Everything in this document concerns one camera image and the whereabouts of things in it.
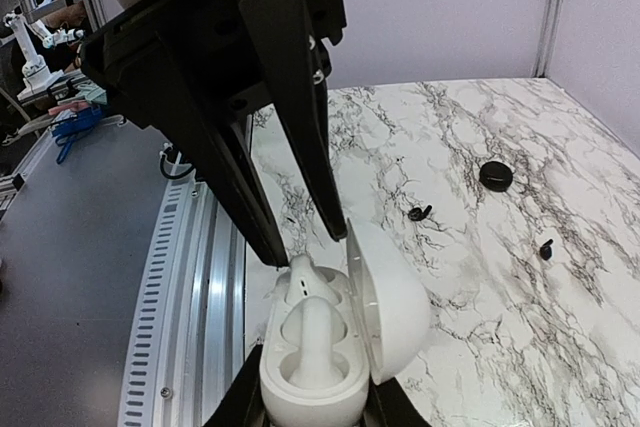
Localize black earbud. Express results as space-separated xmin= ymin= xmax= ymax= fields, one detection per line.
xmin=539 ymin=239 xmax=553 ymax=260
xmin=407 ymin=205 xmax=433 ymax=222

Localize white earbud charging case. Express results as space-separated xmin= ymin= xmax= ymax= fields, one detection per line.
xmin=259 ymin=219 xmax=431 ymax=426

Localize black round charging case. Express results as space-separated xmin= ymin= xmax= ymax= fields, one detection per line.
xmin=479 ymin=161 xmax=514 ymax=192

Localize right corner aluminium post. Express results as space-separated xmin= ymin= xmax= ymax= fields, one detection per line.
xmin=532 ymin=0 xmax=563 ymax=78

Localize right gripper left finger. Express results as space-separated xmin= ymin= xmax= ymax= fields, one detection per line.
xmin=203 ymin=345 xmax=265 ymax=427

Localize white earbud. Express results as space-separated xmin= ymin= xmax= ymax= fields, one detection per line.
xmin=290 ymin=297 xmax=344 ymax=390
xmin=272 ymin=254 xmax=335 ymax=307

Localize blue plastic tool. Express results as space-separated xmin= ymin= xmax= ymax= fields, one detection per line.
xmin=51 ymin=105 xmax=104 ymax=165

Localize aluminium front rail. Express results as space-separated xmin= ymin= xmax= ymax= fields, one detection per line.
xmin=117 ymin=160 xmax=246 ymax=426

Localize small white background robot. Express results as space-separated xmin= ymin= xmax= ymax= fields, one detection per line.
xmin=3 ymin=12 xmax=85 ymax=102

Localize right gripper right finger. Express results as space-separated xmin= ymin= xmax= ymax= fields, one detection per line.
xmin=362 ymin=378 xmax=430 ymax=427

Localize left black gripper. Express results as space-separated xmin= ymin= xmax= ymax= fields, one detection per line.
xmin=82 ymin=0 xmax=347 ymax=267

